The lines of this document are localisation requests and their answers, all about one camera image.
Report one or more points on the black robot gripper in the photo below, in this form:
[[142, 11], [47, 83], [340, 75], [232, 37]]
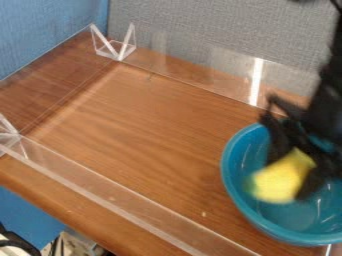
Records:
[[312, 130]]

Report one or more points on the yellow toy banana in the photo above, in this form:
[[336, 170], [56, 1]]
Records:
[[275, 183]]

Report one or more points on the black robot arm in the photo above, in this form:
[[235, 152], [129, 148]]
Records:
[[336, 33]]

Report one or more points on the white cluttered object below table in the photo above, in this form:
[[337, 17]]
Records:
[[73, 244]]

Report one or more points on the dark object under table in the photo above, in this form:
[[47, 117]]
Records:
[[13, 240]]

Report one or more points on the clear acrylic back barrier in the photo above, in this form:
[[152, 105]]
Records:
[[235, 75]]

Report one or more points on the clear acrylic barrier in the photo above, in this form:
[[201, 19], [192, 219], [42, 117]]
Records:
[[235, 75], [178, 230]]

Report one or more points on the clear acrylic front barrier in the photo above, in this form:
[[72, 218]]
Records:
[[178, 230]]

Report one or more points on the clear acrylic corner bracket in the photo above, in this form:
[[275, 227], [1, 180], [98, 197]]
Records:
[[110, 48]]

